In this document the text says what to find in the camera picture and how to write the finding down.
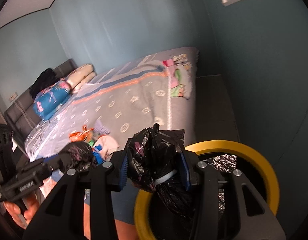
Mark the black clothing pile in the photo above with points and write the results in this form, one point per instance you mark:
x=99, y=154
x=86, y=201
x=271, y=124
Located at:
x=46, y=79

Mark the beige folded quilt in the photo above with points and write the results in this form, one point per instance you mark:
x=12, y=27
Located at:
x=76, y=76

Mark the pink perforated cloth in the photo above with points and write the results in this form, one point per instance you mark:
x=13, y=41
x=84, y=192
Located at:
x=108, y=145

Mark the blue plastic glove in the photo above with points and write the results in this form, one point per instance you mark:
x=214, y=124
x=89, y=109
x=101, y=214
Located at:
x=97, y=154

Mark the purple knitted cloth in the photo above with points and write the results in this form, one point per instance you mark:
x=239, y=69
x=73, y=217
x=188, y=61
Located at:
x=100, y=129

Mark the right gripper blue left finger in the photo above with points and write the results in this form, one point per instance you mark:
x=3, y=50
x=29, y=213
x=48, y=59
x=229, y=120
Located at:
x=123, y=172

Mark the wall power socket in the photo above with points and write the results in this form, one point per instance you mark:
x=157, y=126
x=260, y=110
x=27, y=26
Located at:
x=13, y=97

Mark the yellow rim trash bin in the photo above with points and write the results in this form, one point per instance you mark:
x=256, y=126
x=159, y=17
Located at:
x=235, y=192

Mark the colourful folded clothes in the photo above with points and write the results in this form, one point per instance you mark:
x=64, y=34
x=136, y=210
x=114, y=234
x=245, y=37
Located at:
x=179, y=68

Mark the black plastic trash bag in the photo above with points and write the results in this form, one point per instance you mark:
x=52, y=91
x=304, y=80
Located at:
x=154, y=157

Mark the grey patterned bed sheet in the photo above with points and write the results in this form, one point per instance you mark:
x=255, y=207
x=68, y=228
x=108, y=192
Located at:
x=126, y=100

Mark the person's left hand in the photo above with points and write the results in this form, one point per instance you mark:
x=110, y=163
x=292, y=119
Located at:
x=23, y=219

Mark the orange snack wrapper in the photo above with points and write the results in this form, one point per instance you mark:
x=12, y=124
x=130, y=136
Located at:
x=85, y=135

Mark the grey padded headboard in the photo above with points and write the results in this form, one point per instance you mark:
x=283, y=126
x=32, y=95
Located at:
x=21, y=118

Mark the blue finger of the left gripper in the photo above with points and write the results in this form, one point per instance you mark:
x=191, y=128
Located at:
x=53, y=160

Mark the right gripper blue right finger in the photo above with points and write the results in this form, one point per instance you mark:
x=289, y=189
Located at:
x=185, y=172

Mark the blue floral folded quilt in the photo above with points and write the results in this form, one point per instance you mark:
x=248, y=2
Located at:
x=49, y=100

